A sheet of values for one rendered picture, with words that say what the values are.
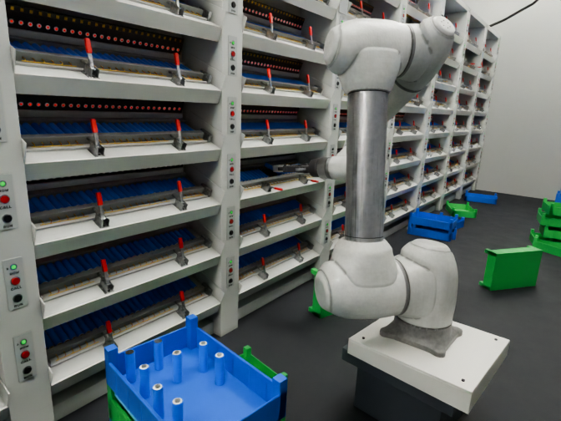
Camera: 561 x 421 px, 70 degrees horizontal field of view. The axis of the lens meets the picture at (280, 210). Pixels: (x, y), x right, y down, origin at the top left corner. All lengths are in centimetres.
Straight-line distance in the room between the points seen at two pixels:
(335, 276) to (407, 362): 28
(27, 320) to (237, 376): 54
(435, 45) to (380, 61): 15
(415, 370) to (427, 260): 27
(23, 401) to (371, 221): 96
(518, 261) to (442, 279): 129
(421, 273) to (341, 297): 22
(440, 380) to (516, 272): 140
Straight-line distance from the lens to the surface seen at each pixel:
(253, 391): 85
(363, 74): 102
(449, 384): 109
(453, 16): 400
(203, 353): 88
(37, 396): 126
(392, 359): 113
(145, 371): 82
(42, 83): 107
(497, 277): 233
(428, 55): 112
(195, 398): 84
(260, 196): 158
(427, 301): 113
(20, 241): 108
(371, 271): 102
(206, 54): 144
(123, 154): 117
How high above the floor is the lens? 86
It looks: 14 degrees down
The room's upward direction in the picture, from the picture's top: 2 degrees clockwise
